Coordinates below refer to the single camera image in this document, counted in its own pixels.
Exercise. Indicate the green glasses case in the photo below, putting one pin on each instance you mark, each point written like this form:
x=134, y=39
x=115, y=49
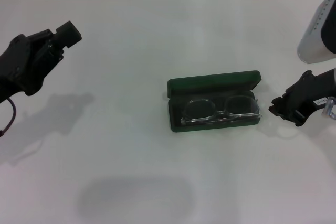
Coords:
x=210, y=82

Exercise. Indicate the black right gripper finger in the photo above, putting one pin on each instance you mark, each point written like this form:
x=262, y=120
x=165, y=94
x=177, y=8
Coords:
x=279, y=103
x=283, y=115

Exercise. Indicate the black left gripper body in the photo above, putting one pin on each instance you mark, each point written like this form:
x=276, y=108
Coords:
x=18, y=69

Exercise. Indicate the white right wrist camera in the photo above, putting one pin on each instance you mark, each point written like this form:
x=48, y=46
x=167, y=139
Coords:
x=312, y=43

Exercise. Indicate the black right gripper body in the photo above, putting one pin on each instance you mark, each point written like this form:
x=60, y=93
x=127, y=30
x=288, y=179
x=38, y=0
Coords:
x=315, y=87

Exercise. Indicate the clear white glasses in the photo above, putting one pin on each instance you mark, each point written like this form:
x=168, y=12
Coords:
x=221, y=115

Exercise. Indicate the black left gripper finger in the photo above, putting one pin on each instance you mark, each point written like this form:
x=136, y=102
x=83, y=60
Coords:
x=68, y=35
x=52, y=51

